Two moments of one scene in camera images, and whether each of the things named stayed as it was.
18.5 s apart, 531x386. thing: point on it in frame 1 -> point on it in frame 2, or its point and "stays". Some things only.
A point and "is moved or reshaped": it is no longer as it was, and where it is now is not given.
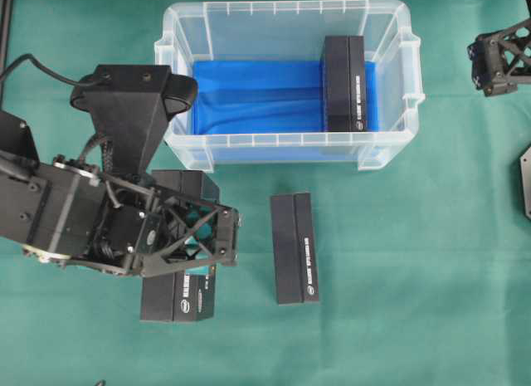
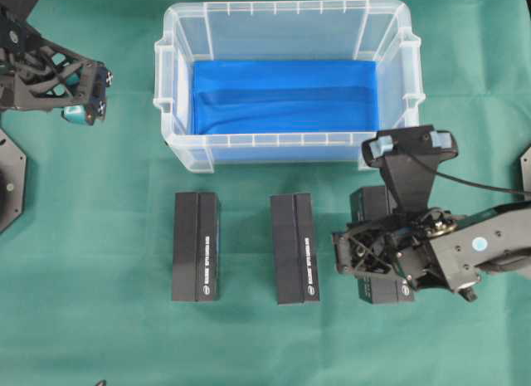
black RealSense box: x=344 y=84 -> x=366 y=202
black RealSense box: x=294 y=248 stays
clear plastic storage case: x=294 y=80 stays
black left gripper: x=135 y=228 -> x=36 y=73
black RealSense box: x=187 y=295 is moved or reshaped
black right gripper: x=501 y=61 -> x=393 y=245
